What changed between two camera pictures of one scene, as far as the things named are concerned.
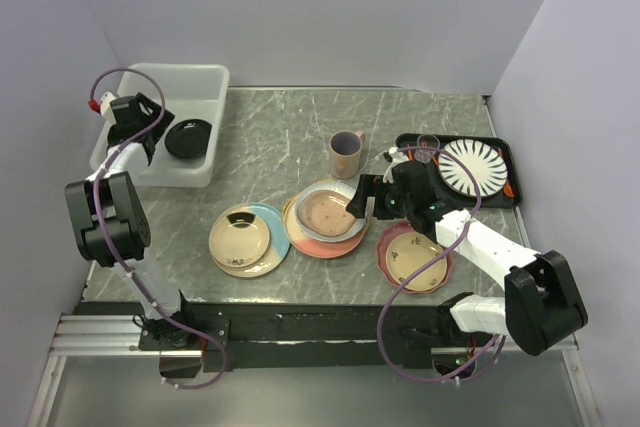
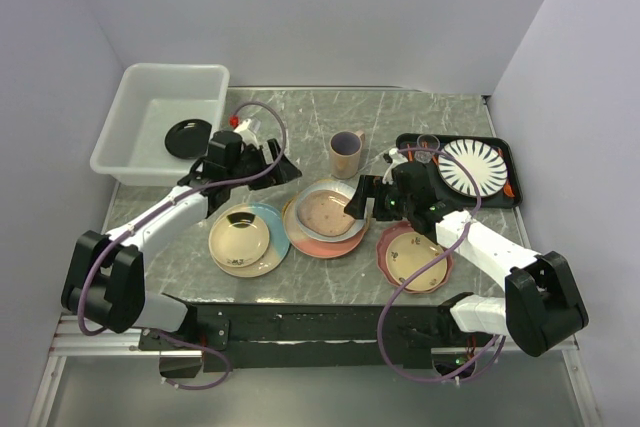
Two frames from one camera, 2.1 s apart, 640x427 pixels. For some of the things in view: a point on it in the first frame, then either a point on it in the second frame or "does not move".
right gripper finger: (366, 188) does not move
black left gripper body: (113, 134) → (251, 165)
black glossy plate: (188, 138) does not move
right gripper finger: (380, 208) does not move
